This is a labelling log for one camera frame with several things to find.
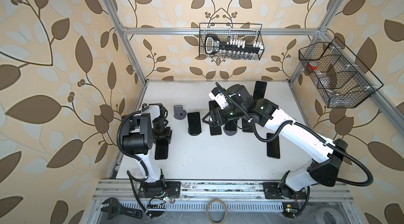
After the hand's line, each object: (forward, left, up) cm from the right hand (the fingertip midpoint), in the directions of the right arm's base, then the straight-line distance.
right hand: (208, 118), depth 68 cm
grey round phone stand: (+18, +18, -23) cm, 34 cm away
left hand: (+3, +26, -28) cm, 38 cm away
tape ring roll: (-32, -7, -27) cm, 42 cm away
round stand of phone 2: (+6, +8, -23) cm, 25 cm away
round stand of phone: (+7, -13, -28) cm, 31 cm away
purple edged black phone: (-4, -36, -27) cm, 45 cm away
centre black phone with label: (+9, -4, -28) cm, 30 cm away
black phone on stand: (+9, +8, -18) cm, 21 cm away
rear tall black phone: (+29, -33, -15) cm, 46 cm away
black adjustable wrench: (-29, +43, -27) cm, 59 cm away
